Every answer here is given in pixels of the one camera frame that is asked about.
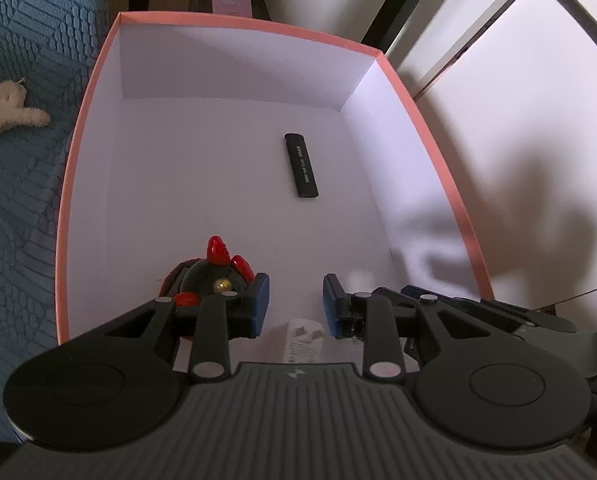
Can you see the blue textured mat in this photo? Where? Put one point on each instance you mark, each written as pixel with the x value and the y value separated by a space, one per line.
pixel 23 160

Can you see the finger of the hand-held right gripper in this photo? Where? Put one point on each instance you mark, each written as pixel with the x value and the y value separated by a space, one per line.
pixel 478 305

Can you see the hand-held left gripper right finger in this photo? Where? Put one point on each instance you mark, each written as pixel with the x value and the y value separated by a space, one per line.
pixel 331 305

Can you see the black stick device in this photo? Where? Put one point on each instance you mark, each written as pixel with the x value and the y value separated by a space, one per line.
pixel 301 165

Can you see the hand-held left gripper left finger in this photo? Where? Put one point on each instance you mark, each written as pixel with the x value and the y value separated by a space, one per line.
pixel 261 305

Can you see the white plush toy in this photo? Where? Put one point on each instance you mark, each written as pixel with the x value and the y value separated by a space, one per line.
pixel 11 112

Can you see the pink cardboard box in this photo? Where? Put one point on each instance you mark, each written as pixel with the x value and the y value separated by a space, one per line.
pixel 238 180

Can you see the red black figurine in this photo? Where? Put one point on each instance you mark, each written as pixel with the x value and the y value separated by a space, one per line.
pixel 213 275

